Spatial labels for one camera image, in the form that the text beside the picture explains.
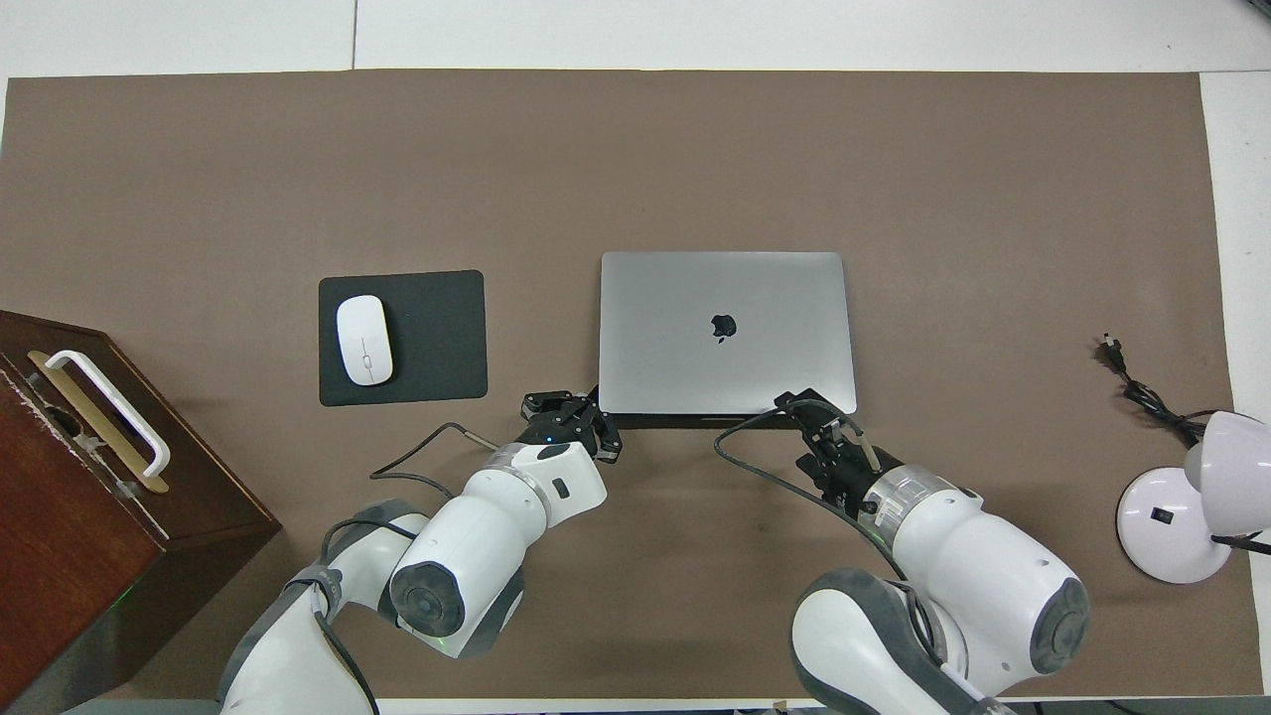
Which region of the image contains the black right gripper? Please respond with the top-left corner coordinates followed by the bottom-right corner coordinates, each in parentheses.
top-left (775, 389), bottom-right (880, 507)

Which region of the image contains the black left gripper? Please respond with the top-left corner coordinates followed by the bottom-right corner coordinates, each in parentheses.
top-left (516, 391), bottom-right (624, 464)

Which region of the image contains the silver laptop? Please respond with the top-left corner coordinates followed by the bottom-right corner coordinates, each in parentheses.
top-left (599, 250), bottom-right (858, 430)

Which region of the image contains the black mouse pad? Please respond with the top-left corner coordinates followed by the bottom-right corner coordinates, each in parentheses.
top-left (318, 269), bottom-right (490, 408)

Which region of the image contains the white computer mouse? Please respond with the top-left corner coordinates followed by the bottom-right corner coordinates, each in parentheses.
top-left (336, 295), bottom-right (395, 387)

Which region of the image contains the brown table mat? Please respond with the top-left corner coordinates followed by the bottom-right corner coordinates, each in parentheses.
top-left (0, 70), bottom-right (1264, 701)

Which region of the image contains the white desk lamp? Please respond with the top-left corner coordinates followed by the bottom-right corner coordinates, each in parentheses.
top-left (1115, 410), bottom-right (1271, 585)

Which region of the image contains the dark wooden box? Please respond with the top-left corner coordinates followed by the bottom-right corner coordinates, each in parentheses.
top-left (0, 310), bottom-right (283, 711)

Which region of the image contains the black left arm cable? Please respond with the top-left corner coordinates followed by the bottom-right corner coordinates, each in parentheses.
top-left (370, 422), bottom-right (502, 498)

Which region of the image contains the black lamp power cable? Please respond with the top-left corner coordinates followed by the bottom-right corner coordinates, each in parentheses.
top-left (1095, 335), bottom-right (1207, 448)

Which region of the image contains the brass handle plate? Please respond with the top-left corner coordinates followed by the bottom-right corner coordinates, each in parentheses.
top-left (27, 350), bottom-right (171, 495)

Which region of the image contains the white box handle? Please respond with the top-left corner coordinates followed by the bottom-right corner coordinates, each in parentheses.
top-left (45, 350), bottom-right (172, 480)

